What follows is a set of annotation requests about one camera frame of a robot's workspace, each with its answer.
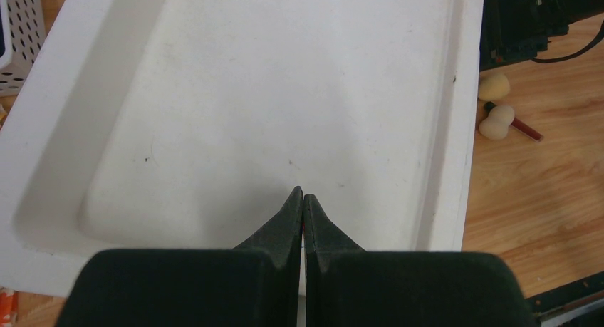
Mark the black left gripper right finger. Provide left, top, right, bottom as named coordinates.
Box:
left=303, top=194, right=536, bottom=326

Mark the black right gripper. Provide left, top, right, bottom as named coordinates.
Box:
left=479, top=0, right=603, bottom=71

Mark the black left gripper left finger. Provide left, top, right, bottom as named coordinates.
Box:
left=57, top=187, right=303, bottom=326

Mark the white drawer organizer box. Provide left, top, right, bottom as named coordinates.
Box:
left=1, top=0, right=483, bottom=296

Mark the beige teardrop makeup sponge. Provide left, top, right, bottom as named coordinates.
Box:
left=477, top=73, right=511, bottom=102

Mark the beige gourd makeup sponge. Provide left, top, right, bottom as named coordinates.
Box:
left=478, top=105, right=515, bottom=140

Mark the red lip gloss tube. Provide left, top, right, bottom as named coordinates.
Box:
left=483, top=102, right=543, bottom=142

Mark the floral orange cloth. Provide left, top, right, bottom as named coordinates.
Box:
left=0, top=105, right=19, bottom=327

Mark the white perforated basket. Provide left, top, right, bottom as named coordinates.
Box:
left=1, top=0, right=46, bottom=97

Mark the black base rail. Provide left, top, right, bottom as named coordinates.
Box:
left=527, top=272, right=603, bottom=326

